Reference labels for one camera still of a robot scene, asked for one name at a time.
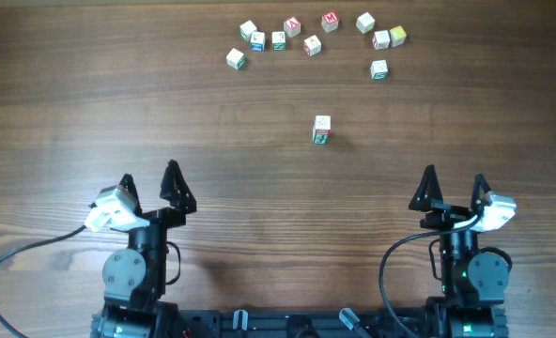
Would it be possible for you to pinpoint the green V letter block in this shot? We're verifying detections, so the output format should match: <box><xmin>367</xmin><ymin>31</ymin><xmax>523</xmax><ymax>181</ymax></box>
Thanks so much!
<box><xmin>370</xmin><ymin>60</ymin><xmax>389</xmax><ymax>80</ymax></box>

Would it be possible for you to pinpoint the green Z letter block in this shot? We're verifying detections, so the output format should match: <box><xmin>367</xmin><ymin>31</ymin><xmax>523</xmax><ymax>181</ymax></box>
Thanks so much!
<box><xmin>226</xmin><ymin>48</ymin><xmax>246</xmax><ymax>70</ymax></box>

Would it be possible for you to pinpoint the plant picture wooden block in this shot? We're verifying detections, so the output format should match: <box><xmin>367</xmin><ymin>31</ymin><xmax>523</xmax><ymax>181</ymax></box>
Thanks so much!
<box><xmin>303</xmin><ymin>35</ymin><xmax>322</xmax><ymax>56</ymax></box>

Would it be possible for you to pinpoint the plain white wooden block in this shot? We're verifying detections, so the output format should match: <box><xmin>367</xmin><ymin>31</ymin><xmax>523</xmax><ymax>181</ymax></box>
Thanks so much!
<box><xmin>239</xmin><ymin>20</ymin><xmax>257</xmax><ymax>41</ymax></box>

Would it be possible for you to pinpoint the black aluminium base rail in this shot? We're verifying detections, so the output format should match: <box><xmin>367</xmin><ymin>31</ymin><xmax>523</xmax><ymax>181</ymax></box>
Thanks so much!
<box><xmin>89</xmin><ymin>307</ymin><xmax>509</xmax><ymax>338</ymax></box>

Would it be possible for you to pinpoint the leaf picture red block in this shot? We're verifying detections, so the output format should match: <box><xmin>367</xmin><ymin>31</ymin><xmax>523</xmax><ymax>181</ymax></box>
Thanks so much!
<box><xmin>372</xmin><ymin>30</ymin><xmax>391</xmax><ymax>50</ymax></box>

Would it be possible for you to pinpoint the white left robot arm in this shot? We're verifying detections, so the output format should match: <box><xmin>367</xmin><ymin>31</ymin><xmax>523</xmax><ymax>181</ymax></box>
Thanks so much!
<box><xmin>86</xmin><ymin>161</ymin><xmax>448</xmax><ymax>338</ymax></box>

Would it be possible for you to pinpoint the red A letter block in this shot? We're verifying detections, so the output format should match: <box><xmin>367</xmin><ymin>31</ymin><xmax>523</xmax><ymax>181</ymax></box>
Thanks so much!
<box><xmin>284</xmin><ymin>16</ymin><xmax>301</xmax><ymax>38</ymax></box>

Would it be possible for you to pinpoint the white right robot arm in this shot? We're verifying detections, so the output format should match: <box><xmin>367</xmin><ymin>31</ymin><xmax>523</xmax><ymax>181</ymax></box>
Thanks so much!
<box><xmin>409</xmin><ymin>165</ymin><xmax>517</xmax><ymax>338</ymax></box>

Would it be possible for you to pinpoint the red U letter block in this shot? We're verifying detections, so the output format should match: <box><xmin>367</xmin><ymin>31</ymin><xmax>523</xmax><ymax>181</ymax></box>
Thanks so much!
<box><xmin>313</xmin><ymin>115</ymin><xmax>332</xmax><ymax>136</ymax></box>

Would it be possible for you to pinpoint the tree picture green block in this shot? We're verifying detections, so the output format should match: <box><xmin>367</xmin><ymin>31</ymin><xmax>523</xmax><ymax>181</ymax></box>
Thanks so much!
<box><xmin>312</xmin><ymin>130</ymin><xmax>331</xmax><ymax>145</ymax></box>

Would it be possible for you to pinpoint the blue letter block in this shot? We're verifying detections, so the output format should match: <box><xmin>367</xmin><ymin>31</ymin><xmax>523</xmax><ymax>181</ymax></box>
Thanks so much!
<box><xmin>250</xmin><ymin>31</ymin><xmax>266</xmax><ymax>52</ymax></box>

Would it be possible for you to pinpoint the yellow green ring block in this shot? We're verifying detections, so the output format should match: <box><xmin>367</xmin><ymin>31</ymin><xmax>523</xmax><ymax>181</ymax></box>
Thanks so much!
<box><xmin>356</xmin><ymin>12</ymin><xmax>376</xmax><ymax>34</ymax></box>

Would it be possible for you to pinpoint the red M letter block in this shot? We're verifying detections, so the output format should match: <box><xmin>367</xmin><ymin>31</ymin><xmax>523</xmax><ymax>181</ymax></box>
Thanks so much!
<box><xmin>321</xmin><ymin>11</ymin><xmax>339</xmax><ymax>33</ymax></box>

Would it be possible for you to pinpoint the green N letter block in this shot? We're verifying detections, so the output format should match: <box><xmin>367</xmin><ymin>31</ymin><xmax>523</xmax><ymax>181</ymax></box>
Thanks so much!
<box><xmin>271</xmin><ymin>31</ymin><xmax>286</xmax><ymax>51</ymax></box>

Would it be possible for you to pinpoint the yellow top wooden block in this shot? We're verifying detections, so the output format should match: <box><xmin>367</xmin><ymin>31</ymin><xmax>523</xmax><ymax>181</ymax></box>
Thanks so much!
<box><xmin>389</xmin><ymin>25</ymin><xmax>407</xmax><ymax>47</ymax></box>

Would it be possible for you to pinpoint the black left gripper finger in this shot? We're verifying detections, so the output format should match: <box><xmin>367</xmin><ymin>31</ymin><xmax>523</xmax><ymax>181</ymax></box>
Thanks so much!
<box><xmin>119</xmin><ymin>174</ymin><xmax>142</xmax><ymax>216</ymax></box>
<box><xmin>160</xmin><ymin>160</ymin><xmax>197</xmax><ymax>214</ymax></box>

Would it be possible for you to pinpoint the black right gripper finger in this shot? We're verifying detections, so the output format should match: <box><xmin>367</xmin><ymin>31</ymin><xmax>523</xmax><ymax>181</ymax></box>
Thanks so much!
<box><xmin>470</xmin><ymin>174</ymin><xmax>491</xmax><ymax>211</ymax></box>
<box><xmin>409</xmin><ymin>164</ymin><xmax>443</xmax><ymax>211</ymax></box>

